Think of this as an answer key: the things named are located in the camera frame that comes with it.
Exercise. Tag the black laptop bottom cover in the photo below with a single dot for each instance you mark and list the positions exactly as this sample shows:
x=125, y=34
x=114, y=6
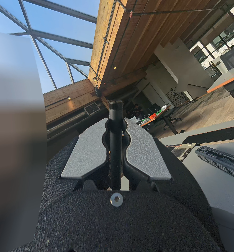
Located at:
x=181, y=151

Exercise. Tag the black electric screwdriver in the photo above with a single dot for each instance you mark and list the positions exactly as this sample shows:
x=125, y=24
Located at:
x=116, y=147

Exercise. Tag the red plastic bin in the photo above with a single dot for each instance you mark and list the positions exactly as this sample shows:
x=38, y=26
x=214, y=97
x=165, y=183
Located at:
x=152, y=116

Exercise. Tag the grey desk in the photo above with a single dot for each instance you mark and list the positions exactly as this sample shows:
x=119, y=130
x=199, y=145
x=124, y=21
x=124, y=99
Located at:
x=217, y=187

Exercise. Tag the black round speaker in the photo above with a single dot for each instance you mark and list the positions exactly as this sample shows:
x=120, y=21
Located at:
x=98, y=92

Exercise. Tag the dark grey screwdriver bit tray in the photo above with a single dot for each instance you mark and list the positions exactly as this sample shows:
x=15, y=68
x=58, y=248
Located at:
x=219, y=160

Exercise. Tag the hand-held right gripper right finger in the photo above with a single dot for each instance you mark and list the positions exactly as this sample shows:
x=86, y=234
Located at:
x=146, y=155

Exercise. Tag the black-framed window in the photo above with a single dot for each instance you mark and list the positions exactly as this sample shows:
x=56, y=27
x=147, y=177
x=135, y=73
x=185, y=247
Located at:
x=210, y=46

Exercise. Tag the white air vent grille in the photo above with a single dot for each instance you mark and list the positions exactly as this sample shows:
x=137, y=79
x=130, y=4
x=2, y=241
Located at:
x=91, y=108

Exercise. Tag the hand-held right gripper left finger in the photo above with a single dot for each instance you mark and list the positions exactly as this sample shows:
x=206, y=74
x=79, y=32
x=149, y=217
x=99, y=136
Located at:
x=83, y=153

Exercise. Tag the black air duct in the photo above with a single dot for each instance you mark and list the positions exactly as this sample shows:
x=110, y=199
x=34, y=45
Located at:
x=69, y=122

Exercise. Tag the orange-edged grey table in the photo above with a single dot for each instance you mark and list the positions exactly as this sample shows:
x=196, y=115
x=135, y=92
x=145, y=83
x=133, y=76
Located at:
x=223, y=80

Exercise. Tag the black camera tripod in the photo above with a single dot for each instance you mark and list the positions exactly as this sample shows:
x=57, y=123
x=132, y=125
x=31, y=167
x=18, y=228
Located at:
x=175, y=96

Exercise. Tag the black office chair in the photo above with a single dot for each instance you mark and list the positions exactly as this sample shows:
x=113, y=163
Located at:
x=171, y=113

